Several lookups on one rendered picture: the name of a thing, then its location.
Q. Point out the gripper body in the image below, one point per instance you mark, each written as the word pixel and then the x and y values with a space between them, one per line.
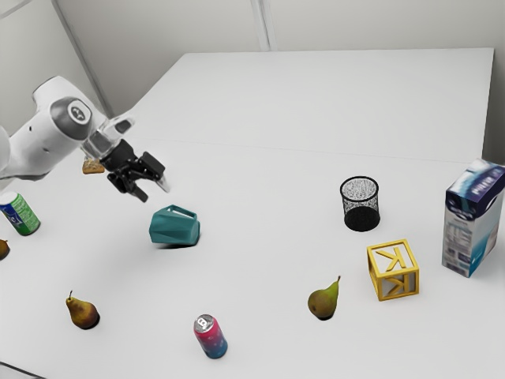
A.
pixel 120 157

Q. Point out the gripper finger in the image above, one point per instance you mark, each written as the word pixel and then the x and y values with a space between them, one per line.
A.
pixel 139 191
pixel 163 184

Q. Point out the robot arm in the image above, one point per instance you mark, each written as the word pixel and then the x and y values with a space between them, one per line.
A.
pixel 37 134

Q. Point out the teal faceted mug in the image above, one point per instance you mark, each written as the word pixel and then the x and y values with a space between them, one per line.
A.
pixel 174 226

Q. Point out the tan bread piece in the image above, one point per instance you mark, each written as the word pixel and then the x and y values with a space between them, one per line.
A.
pixel 92 166

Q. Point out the green and blue can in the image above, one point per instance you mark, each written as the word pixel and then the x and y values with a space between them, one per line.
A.
pixel 19 214

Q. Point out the brown-yellow pear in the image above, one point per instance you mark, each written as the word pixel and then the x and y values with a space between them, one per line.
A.
pixel 81 312

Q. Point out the dark brown pear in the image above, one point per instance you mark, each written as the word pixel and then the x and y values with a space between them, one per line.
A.
pixel 3 248

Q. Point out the pink and blue can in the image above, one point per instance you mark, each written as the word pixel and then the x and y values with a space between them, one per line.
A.
pixel 210 336

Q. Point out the black mesh pen holder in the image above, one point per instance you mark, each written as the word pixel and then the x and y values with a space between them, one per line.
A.
pixel 360 203

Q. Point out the green-yellow pear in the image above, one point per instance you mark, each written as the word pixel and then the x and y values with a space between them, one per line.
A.
pixel 324 301

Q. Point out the yellow letter block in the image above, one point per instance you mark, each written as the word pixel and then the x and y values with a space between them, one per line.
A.
pixel 392 270

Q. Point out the white and blue carton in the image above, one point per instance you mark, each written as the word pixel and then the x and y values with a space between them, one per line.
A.
pixel 471 221

